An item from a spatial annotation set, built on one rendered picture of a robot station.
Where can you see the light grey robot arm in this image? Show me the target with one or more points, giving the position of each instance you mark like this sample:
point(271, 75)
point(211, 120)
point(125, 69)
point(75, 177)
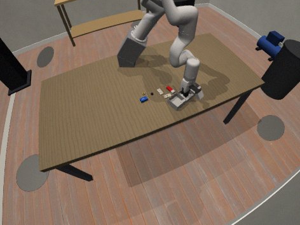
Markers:
point(184, 16)

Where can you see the blue battery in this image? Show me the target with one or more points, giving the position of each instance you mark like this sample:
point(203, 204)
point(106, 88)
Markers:
point(143, 99)

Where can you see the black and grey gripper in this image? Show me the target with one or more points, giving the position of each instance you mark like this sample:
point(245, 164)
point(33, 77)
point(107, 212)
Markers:
point(185, 87)

